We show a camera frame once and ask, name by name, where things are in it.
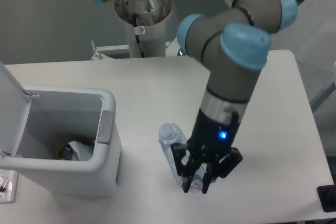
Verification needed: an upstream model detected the black device at edge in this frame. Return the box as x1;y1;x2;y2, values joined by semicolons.
317;185;335;212

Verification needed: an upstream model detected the white trash can lid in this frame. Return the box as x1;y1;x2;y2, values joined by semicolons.
1;64;31;155

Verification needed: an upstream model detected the white trash can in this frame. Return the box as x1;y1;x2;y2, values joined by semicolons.
1;86;121;197

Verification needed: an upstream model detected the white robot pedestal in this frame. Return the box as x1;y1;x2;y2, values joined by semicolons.
114;0;173;58

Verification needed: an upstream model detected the white wall plate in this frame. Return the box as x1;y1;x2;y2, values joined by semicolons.
1;169;18;204

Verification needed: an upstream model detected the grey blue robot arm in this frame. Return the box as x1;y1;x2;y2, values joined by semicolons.
94;0;298;193

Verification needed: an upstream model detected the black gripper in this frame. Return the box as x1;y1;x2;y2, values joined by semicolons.
171;110;243;194

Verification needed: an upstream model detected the white pedestal base bracket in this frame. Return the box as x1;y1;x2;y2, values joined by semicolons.
91;38;186;60

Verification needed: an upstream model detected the clear plastic wrapper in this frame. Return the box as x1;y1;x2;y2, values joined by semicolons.
69;141;94;161

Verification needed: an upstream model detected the crushed clear plastic bottle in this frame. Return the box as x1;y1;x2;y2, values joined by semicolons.
157;122;205;195

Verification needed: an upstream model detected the black pedestal cable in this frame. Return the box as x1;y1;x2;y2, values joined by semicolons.
132;13;146;58

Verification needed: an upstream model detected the colourful trash inside can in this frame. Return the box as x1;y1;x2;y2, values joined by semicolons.
58;135;96;161

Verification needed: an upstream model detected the grey covered side table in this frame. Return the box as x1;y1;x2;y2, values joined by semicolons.
272;0;335;111

